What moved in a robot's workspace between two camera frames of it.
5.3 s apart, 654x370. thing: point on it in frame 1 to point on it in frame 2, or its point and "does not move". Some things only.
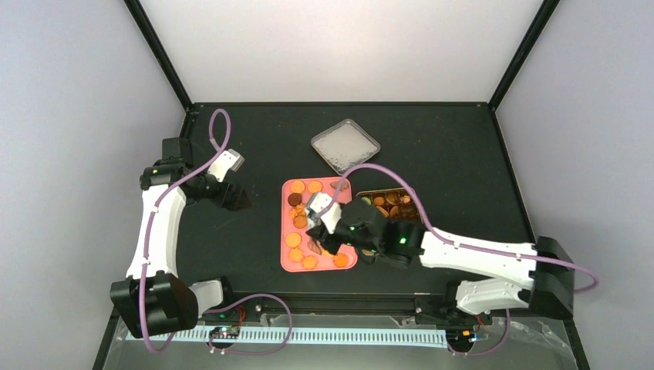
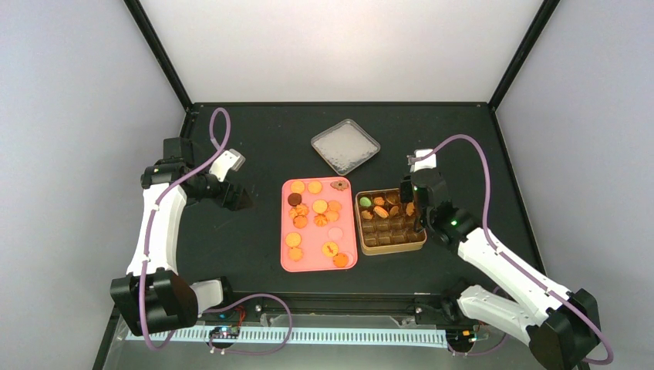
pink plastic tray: [296, 256] does not move
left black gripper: [231, 202] does not move
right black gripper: [318, 232] to [402, 194]
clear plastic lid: [345, 145] does not move
